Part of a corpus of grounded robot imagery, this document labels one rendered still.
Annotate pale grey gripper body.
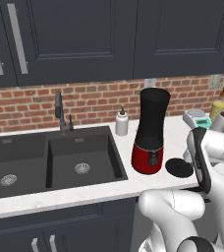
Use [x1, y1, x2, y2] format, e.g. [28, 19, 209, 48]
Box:
[182, 108, 207, 128]

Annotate black round blender lid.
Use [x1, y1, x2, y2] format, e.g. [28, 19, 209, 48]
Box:
[164, 157, 195, 179]

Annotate white soap dispenser bottle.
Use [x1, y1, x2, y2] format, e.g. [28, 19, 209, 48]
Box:
[115, 105, 130, 138]

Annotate black double sink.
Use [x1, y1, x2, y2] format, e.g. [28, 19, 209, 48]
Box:
[0, 125, 130, 202]

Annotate dark grey tap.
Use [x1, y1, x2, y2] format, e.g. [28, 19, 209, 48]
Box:
[54, 91, 76, 136]

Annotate dark base cabinet front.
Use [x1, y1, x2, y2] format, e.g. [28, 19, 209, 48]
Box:
[100, 196, 139, 252]

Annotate dark base cupboard door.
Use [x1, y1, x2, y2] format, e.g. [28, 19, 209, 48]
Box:
[42, 222, 104, 252]
[0, 229, 45, 252]

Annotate dark panel under sink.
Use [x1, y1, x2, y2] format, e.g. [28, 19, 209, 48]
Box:
[0, 202, 104, 238]

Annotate grey wall socket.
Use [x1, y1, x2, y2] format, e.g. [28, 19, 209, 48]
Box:
[143, 77, 158, 90]
[208, 74, 222, 90]

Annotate grey base cupboard handle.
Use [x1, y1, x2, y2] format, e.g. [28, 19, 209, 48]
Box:
[30, 237, 40, 252]
[48, 233, 58, 252]

